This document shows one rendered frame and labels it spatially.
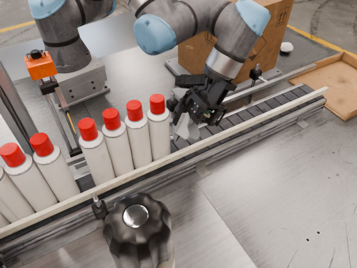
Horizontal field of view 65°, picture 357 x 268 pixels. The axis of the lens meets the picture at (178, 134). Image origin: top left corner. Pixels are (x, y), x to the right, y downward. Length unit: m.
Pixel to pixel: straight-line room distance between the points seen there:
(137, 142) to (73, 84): 0.43
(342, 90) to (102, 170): 0.90
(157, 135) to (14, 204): 0.33
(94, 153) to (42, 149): 0.10
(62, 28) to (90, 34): 0.51
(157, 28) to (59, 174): 0.35
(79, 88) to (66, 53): 0.12
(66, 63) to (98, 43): 0.40
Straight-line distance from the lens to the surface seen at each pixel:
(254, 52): 1.03
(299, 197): 0.80
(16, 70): 1.32
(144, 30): 0.55
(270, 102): 0.96
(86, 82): 1.01
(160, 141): 0.66
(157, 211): 0.33
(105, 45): 1.36
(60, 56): 1.00
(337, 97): 1.15
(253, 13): 0.59
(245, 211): 0.74
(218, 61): 0.61
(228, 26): 0.61
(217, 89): 0.62
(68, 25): 0.97
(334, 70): 1.29
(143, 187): 0.73
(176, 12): 0.57
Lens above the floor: 1.47
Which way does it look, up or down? 47 degrees down
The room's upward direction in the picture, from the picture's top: straight up
